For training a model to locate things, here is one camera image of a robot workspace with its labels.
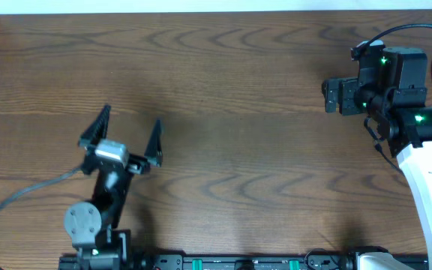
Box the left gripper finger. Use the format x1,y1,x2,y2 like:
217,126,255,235
144,119,163,167
78,104,111,148

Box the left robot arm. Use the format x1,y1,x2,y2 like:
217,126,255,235
58,105,163,270

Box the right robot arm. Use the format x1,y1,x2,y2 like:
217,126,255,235
322,41,432,269

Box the right camera black cable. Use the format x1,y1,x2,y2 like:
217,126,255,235
354,23,432,53

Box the camera black cable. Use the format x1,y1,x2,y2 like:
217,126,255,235
0,164,86,270
354,23,432,53

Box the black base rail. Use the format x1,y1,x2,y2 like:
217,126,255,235
58,249,358,270

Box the left camera black cable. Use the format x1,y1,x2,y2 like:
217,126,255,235
0,164,86,270

